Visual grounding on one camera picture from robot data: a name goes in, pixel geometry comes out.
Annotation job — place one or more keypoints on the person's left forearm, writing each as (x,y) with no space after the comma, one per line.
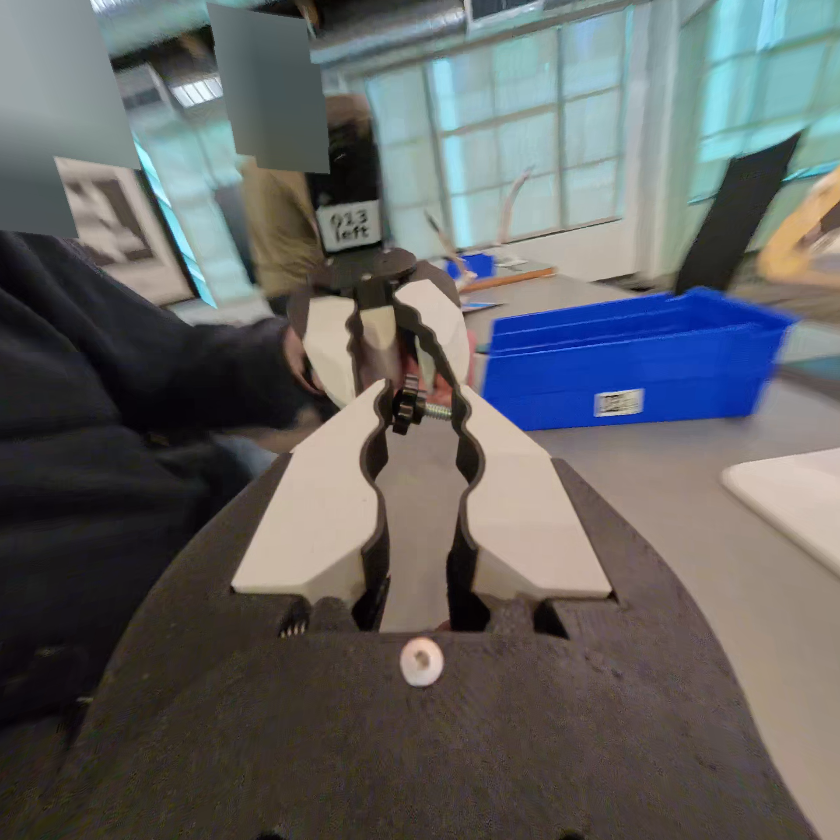
(131,368)

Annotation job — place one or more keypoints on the white stand base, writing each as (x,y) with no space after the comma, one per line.
(788,505)

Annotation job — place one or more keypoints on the large blue bin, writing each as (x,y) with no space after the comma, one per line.
(630,361)

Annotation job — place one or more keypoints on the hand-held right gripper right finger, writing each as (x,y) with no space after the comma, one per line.
(532,525)

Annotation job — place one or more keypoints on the black chair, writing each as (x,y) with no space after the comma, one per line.
(735,210)

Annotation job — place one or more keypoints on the framed tag sign board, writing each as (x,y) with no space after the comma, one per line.
(118,230)

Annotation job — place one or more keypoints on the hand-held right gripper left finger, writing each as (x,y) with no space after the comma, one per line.
(309,525)

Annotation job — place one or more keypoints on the black knob screw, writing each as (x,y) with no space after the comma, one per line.
(407,404)

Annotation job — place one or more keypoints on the pale tool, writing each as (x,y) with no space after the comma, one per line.
(515,204)

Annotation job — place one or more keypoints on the small blue bin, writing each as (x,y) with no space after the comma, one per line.
(470,267)

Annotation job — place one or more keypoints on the person's left hand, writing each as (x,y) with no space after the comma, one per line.
(299,361)

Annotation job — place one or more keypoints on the large silver ceiling duct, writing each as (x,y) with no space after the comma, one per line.
(394,26)

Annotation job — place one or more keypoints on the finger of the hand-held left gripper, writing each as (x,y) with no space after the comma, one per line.
(444,335)
(331,348)

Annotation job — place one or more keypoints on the small wooden table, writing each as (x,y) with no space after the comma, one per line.
(512,278)

